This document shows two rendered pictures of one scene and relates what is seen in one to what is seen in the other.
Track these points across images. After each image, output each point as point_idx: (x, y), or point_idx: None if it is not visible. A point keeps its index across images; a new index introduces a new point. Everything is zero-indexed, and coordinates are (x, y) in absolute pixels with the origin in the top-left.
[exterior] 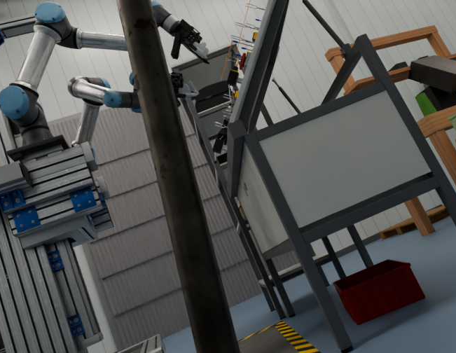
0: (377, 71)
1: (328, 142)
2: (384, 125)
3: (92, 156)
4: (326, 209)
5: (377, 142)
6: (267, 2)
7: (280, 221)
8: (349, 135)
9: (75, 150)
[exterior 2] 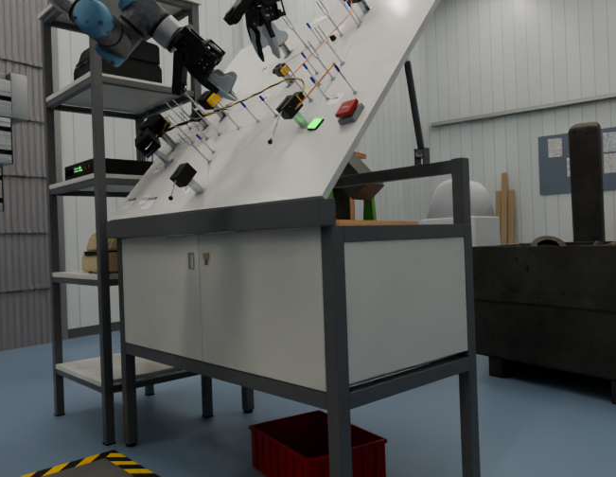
0: (464, 211)
1: (404, 277)
2: (451, 279)
3: (26, 111)
4: (380, 365)
5: (441, 297)
6: (406, 50)
7: (321, 363)
8: (423, 277)
9: None
